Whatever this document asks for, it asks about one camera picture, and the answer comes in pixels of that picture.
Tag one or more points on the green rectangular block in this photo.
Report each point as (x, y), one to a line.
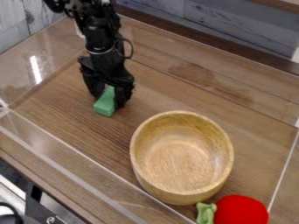
(105, 105)

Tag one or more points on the small green toy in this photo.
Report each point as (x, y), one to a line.
(206, 213)

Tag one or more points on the clear acrylic tray wall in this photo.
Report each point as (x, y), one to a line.
(84, 185)

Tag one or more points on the brown wooden bowl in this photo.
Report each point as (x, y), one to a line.
(182, 157)

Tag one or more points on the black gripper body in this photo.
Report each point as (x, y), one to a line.
(109, 67)

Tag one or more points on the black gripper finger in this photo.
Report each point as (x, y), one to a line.
(96, 84)
(124, 94)

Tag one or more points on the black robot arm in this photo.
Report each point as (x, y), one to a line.
(100, 24)

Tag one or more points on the black table frame bracket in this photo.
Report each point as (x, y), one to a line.
(22, 207)

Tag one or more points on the red plush ball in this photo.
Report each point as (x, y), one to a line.
(240, 209)

